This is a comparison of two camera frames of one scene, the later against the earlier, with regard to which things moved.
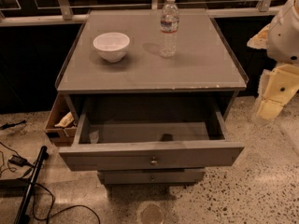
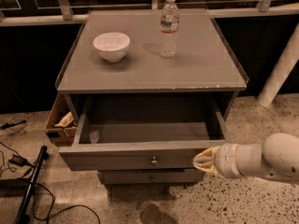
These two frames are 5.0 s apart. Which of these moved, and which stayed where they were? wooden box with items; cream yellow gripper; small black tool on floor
Moved: cream yellow gripper
Stayed: wooden box with items; small black tool on floor
